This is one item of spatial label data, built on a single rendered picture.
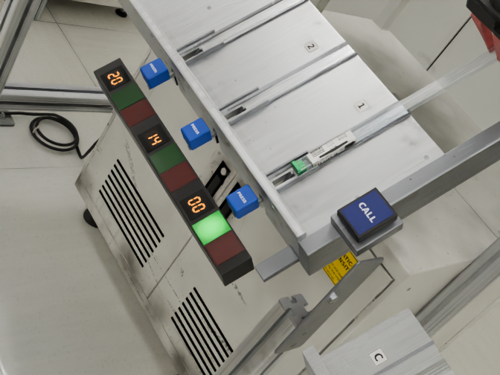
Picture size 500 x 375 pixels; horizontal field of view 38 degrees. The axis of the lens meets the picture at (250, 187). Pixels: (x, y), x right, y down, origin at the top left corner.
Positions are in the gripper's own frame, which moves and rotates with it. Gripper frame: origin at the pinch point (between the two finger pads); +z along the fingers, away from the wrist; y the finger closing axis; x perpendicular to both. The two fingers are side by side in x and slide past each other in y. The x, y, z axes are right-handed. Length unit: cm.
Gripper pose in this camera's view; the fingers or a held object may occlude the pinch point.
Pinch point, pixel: (499, 50)
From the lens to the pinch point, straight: 95.4
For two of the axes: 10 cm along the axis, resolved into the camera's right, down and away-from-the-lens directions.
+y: -5.1, -7.3, 4.5
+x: -8.5, 5.0, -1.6
